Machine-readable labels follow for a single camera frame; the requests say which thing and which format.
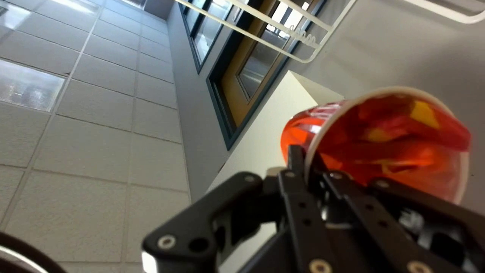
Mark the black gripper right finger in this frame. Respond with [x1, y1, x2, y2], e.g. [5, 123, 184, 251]
[323, 172, 485, 273]

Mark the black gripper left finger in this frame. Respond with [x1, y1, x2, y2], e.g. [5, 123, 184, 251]
[141, 144, 341, 273]

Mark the red candy wrapper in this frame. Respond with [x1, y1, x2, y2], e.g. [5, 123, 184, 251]
[323, 96, 471, 172]

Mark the red plastic cup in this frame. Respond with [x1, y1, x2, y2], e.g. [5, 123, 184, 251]
[279, 85, 473, 207]

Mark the ceiling light panel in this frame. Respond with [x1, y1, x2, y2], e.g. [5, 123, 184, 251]
[0, 2, 33, 32]
[0, 58, 67, 114]

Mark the glazed door with dark frame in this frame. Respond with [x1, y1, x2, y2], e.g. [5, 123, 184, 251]
[179, 0, 331, 151]

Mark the white wire shelf rack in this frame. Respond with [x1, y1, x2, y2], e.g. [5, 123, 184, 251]
[173, 0, 485, 67]

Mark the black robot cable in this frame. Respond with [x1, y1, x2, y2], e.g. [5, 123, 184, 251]
[0, 231, 68, 273]

